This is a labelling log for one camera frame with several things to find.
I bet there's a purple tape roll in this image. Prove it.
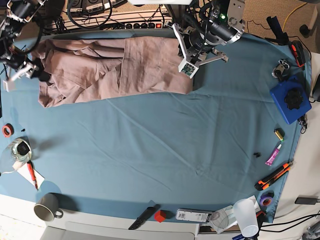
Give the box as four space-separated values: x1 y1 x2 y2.
259 192 275 207

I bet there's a small black clip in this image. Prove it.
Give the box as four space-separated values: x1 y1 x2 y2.
253 152 262 158

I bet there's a white paper note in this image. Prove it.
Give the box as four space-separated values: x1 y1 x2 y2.
17 164 45 190

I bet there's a red cube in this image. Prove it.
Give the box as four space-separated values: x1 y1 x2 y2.
154 210 166 223

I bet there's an orange utility knife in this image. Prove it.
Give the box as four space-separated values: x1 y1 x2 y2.
254 161 294 191

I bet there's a translucent plastic cup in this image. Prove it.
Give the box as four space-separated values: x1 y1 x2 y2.
233 198 259 238

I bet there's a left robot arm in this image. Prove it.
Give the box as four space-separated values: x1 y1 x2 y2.
164 0 245 78

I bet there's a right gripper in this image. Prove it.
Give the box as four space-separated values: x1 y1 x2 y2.
2 53 51 92

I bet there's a blue box with black knob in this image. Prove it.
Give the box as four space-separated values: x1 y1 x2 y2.
269 75 312 125

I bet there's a foot pedal labelled zero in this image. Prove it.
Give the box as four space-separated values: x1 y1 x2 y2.
85 0 104 12

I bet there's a clear plastic packaging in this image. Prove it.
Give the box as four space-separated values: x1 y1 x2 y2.
208 205 238 234

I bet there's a black phone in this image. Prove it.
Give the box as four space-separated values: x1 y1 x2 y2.
294 196 320 205

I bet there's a red tape roll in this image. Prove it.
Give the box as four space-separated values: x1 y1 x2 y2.
2 123 14 138

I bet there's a white barcode box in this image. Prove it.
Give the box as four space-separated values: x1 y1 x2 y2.
175 208 213 223

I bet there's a purple glue tube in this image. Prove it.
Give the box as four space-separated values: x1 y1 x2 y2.
265 143 282 166

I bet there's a red pen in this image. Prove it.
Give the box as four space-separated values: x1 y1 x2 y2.
27 160 38 191

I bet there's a pink T-shirt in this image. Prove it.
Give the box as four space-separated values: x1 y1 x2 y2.
31 36 193 108

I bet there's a red black tool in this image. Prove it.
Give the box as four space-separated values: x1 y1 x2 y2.
290 40 306 68

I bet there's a grey ceramic mug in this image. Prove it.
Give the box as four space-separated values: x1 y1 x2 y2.
33 193 64 222

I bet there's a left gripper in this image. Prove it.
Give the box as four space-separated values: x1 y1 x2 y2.
164 21 229 79

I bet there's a foot pedal labelled start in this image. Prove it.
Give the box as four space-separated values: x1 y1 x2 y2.
67 0 83 12

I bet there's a silver metal clamp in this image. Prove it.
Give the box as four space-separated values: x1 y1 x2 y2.
271 59 290 82

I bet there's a white power strip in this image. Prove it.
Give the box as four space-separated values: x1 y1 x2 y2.
119 21 164 29

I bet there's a black folding knife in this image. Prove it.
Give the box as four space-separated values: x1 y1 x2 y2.
128 204 161 230

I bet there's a blue table cloth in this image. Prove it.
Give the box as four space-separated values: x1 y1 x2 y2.
0 34 301 219

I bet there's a yellow black battery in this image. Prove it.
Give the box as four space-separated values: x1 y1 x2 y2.
273 128 285 142

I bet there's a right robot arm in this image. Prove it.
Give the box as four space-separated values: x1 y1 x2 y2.
0 0 46 92

